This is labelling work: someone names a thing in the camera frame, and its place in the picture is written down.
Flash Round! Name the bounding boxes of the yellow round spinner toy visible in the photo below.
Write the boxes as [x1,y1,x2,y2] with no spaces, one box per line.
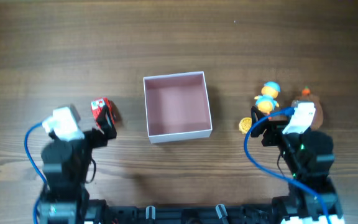
[239,117,252,134]

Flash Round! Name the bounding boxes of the yellow duck toy blue hat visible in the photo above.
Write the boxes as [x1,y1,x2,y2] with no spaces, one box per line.
[254,82,280,114]

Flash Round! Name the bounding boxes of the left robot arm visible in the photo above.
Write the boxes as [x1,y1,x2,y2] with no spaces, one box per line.
[37,105,117,223]

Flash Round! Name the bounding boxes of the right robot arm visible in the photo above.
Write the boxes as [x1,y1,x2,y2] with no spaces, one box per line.
[244,102,344,223]

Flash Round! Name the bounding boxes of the brown plush toy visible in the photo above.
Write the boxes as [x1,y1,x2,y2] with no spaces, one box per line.
[292,86,324,130]

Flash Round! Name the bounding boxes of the white box pink inside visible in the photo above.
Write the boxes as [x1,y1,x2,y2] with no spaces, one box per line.
[143,71,213,144]

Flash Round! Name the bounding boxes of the blue left cable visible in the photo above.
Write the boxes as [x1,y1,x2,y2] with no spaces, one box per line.
[24,121,49,224]

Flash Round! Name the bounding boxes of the blue cable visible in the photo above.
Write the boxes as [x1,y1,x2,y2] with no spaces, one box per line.
[24,121,49,224]
[243,106,334,224]

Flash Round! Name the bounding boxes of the blue right cable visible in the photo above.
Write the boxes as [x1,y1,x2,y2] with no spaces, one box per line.
[243,106,334,224]

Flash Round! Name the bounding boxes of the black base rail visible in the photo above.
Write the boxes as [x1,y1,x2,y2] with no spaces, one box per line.
[84,200,290,224]

